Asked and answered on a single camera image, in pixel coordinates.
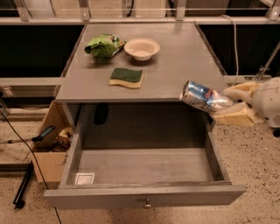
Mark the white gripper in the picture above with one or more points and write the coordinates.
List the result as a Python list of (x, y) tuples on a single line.
[(268, 101)]

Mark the silver blue redbull can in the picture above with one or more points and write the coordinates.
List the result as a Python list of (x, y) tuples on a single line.
[(204, 98)]

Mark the metal drawer knob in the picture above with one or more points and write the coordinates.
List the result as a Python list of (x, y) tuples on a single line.
[(147, 204)]

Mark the grey open top drawer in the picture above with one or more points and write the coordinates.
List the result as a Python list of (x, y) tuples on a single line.
[(164, 152)]

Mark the green yellow sponge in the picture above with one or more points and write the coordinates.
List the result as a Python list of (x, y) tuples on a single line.
[(126, 78)]

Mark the grey cabinet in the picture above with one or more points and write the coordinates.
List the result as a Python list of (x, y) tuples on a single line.
[(184, 56)]

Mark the green chip bag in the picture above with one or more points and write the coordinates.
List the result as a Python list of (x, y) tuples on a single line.
[(104, 45)]

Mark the white tag sticker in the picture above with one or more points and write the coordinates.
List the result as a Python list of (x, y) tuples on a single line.
[(84, 178)]

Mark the crumpled items in box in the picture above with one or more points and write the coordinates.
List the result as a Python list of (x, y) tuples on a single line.
[(62, 142)]

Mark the cardboard box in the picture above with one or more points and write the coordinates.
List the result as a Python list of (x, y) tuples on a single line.
[(49, 163)]

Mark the black stand foot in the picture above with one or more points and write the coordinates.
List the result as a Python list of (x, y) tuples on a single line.
[(28, 170)]

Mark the black handled tool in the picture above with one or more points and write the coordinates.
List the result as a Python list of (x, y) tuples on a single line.
[(38, 138)]

